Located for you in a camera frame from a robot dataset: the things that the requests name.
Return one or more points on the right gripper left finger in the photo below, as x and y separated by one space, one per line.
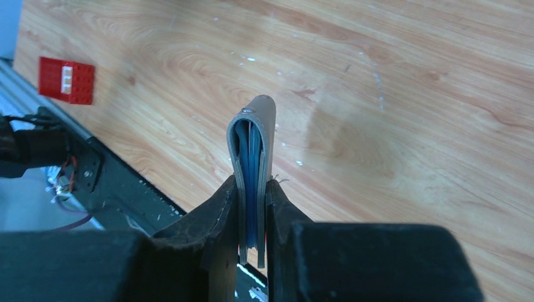
194 259

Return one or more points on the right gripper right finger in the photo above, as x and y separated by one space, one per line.
326 261

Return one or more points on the grey card holder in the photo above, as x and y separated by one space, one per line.
250 139

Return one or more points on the red toy window block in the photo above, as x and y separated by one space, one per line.
68 81

